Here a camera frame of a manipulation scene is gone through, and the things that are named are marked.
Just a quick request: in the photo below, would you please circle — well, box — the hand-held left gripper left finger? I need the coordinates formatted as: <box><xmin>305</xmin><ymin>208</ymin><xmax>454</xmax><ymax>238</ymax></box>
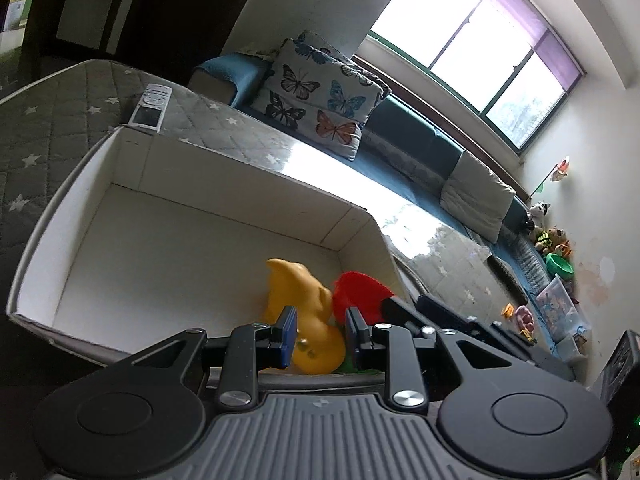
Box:
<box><xmin>131</xmin><ymin>305</ymin><xmax>299</xmax><ymax>408</ymax></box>

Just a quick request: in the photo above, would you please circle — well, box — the blue sofa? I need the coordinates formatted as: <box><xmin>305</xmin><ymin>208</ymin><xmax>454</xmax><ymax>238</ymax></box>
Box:
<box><xmin>189</xmin><ymin>54</ymin><xmax>581</xmax><ymax>366</ymax></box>

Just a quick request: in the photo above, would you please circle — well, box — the green framed window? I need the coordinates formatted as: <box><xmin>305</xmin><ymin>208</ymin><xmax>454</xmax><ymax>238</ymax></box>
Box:
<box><xmin>367</xmin><ymin>0</ymin><xmax>586</xmax><ymax>151</ymax></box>

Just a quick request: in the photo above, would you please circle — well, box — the husky plush toy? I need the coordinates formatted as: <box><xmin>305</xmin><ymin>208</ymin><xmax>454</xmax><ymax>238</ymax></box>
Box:
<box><xmin>528</xmin><ymin>202</ymin><xmax>552</xmax><ymax>232</ymax></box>

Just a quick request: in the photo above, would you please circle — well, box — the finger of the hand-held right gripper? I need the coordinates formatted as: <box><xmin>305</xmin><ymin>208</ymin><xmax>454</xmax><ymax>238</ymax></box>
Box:
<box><xmin>382</xmin><ymin>294</ymin><xmax>577</xmax><ymax>382</ymax></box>

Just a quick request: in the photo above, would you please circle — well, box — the red plastic toy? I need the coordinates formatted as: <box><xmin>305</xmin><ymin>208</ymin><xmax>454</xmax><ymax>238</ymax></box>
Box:
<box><xmin>331</xmin><ymin>271</ymin><xmax>396</xmax><ymax>327</ymax></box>

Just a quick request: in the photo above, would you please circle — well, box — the orange wall ornament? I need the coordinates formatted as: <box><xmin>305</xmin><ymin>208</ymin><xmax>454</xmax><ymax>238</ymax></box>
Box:
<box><xmin>548</xmin><ymin>157</ymin><xmax>572</xmax><ymax>184</ymax></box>

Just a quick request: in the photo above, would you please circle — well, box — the grey star quilted cover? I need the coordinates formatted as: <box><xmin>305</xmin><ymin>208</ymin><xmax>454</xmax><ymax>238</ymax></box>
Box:
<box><xmin>0</xmin><ymin>59</ymin><xmax>506</xmax><ymax>321</ymax></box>

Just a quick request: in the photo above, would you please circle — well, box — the butterfly print pillow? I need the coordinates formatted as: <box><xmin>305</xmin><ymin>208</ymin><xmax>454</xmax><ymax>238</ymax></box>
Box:
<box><xmin>249</xmin><ymin>30</ymin><xmax>392</xmax><ymax>162</ymax></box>

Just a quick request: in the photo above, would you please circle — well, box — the yellow plastic toy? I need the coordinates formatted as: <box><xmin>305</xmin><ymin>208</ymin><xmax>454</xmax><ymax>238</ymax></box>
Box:
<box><xmin>259</xmin><ymin>258</ymin><xmax>347</xmax><ymax>376</ymax></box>

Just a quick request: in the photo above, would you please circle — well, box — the beige cushion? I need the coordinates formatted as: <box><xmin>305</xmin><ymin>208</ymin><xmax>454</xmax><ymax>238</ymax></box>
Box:
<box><xmin>440</xmin><ymin>150</ymin><xmax>517</xmax><ymax>244</ymax></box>

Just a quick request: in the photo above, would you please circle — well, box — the silver remote control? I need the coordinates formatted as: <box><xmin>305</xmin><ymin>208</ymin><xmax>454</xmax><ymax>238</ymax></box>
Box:
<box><xmin>128</xmin><ymin>83</ymin><xmax>173</xmax><ymax>134</ymax></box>

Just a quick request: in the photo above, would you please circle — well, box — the brown plush toy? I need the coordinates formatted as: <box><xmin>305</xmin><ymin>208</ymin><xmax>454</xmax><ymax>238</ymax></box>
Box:
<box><xmin>534</xmin><ymin>227</ymin><xmax>570</xmax><ymax>257</ymax></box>

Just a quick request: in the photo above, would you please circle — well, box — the green plastic bowl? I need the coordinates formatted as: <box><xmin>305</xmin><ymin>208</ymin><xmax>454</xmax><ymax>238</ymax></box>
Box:
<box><xmin>545</xmin><ymin>252</ymin><xmax>577</xmax><ymax>280</ymax></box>

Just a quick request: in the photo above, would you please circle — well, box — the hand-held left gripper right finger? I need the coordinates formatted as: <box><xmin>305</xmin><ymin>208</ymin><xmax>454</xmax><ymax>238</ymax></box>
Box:
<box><xmin>346</xmin><ymin>307</ymin><xmax>506</xmax><ymax>413</ymax></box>

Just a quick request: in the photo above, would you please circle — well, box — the dark wooden cabinet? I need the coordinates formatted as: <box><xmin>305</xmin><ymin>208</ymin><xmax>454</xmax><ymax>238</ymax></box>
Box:
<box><xmin>0</xmin><ymin>0</ymin><xmax>134</xmax><ymax>61</ymax></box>

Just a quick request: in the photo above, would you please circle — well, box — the clear plastic storage bin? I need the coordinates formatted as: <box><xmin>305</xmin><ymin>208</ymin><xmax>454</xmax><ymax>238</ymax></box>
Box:
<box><xmin>534</xmin><ymin>275</ymin><xmax>593</xmax><ymax>342</ymax></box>

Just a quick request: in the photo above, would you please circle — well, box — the white cardboard box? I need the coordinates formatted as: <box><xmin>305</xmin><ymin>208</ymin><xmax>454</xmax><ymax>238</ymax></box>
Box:
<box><xmin>6</xmin><ymin>126</ymin><xmax>412</xmax><ymax>367</ymax></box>

